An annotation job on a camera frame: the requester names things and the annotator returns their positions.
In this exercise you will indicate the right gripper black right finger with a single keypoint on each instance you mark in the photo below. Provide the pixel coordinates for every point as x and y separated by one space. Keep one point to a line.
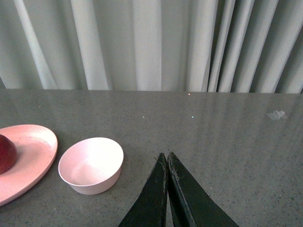
190 204

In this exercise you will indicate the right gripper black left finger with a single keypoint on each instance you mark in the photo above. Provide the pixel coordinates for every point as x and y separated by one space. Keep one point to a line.
149 210

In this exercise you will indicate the red apple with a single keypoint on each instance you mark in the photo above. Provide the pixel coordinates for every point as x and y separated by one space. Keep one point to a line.
8 154

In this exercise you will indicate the pale pink bowl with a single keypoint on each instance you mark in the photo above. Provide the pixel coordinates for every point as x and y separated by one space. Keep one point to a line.
91 166

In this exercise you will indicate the white pleated curtain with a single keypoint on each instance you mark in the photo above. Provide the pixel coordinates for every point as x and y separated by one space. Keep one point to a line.
153 45

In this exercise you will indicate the pink plate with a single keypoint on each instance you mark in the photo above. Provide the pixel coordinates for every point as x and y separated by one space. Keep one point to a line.
36 149

